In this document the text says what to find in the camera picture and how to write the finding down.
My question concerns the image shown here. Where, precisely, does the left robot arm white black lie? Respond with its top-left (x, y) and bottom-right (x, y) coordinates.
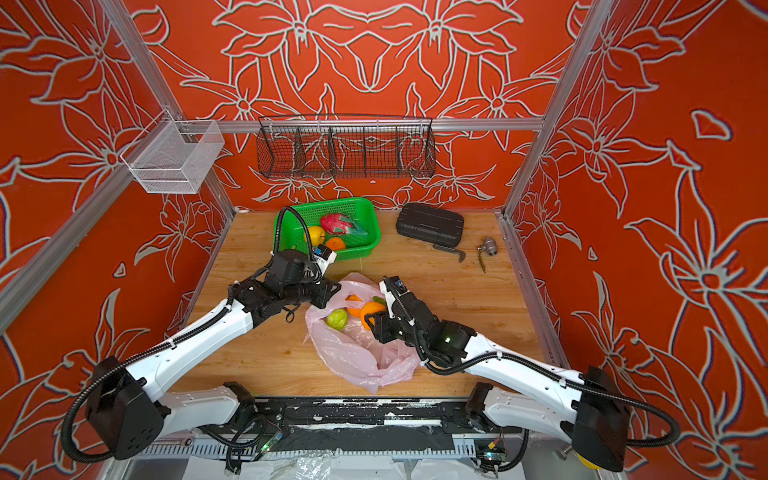
top-left (60, 207), bottom-right (341, 464)

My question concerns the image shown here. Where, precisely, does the yellow tape roll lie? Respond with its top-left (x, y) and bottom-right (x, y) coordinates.
top-left (577, 454), bottom-right (600, 470)

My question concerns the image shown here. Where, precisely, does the orange fruit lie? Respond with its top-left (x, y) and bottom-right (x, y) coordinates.
top-left (325, 237), bottom-right (347, 251)
top-left (345, 294), bottom-right (365, 318)
top-left (360, 301), bottom-right (388, 331)

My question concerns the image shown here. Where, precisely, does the black wire wall basket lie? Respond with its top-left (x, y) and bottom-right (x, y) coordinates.
top-left (256, 114), bottom-right (437, 179)

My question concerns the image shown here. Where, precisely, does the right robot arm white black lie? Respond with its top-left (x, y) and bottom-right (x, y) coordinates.
top-left (364, 276), bottom-right (681, 472)

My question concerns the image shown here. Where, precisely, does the green pear fruit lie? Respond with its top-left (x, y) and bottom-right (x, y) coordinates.
top-left (325, 308), bottom-right (349, 331)

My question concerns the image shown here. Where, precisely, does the small metal fitting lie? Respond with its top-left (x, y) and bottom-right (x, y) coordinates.
top-left (477, 237), bottom-right (498, 257)

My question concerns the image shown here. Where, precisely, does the yellow lemon fruit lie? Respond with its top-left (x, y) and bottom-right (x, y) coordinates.
top-left (308, 226), bottom-right (326, 247)

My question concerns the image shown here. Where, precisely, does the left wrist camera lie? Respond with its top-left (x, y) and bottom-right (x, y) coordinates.
top-left (312, 244), bottom-right (337, 277)

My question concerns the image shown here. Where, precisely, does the black plastic case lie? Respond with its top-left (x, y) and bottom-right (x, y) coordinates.
top-left (395, 202), bottom-right (464, 247)

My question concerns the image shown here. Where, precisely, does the white wire mesh basket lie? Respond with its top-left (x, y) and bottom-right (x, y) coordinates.
top-left (120, 110), bottom-right (224, 194)

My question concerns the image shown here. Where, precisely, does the red green dragon fruit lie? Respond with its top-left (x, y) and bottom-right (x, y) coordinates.
top-left (320, 213), bottom-right (368, 236)

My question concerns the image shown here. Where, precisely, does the pink plastic bag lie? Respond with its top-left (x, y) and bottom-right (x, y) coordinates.
top-left (304, 272), bottom-right (420, 394)

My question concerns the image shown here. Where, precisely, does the green plastic basket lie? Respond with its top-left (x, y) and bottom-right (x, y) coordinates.
top-left (273, 197), bottom-right (381, 262)

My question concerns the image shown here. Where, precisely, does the dark hex key tool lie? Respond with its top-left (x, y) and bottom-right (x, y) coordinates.
top-left (433, 244), bottom-right (466, 263)

